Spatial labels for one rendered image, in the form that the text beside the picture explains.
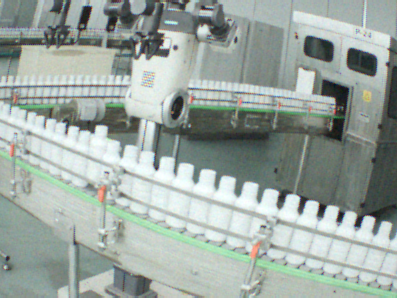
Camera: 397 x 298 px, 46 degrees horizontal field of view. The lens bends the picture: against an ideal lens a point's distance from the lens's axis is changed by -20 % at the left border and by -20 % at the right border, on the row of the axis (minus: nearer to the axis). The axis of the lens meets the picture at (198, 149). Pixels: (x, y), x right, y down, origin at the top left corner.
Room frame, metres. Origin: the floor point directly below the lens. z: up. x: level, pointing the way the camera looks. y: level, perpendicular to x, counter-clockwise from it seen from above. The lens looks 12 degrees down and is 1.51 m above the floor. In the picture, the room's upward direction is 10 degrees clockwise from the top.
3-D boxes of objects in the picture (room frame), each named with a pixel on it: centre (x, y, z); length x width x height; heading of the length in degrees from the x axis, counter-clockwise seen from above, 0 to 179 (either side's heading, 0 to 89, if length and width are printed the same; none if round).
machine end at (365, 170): (5.55, -1.76, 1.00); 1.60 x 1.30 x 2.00; 135
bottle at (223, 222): (1.34, -0.09, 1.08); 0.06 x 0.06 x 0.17
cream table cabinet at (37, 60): (5.67, 1.67, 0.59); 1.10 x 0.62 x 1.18; 135
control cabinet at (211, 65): (7.85, 0.04, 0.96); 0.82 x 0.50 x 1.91; 135
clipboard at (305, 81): (5.30, -0.92, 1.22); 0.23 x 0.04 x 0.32; 45
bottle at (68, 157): (1.59, 0.39, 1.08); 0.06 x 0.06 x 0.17
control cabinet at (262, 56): (8.49, -0.60, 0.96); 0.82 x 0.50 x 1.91; 135
